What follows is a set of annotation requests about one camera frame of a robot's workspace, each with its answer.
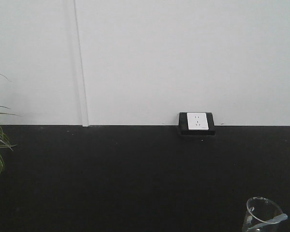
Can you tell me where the white wall cable conduit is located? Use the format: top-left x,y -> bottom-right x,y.
72,0 -> 90,128

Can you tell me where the black socket housing box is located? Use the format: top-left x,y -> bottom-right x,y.
178,112 -> 216,138

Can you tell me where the white wall power socket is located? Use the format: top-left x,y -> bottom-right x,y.
187,112 -> 209,131

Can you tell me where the clear glass beaker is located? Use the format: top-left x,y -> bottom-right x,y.
242,196 -> 284,232

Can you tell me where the glass stirring rod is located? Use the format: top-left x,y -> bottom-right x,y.
248,214 -> 288,230

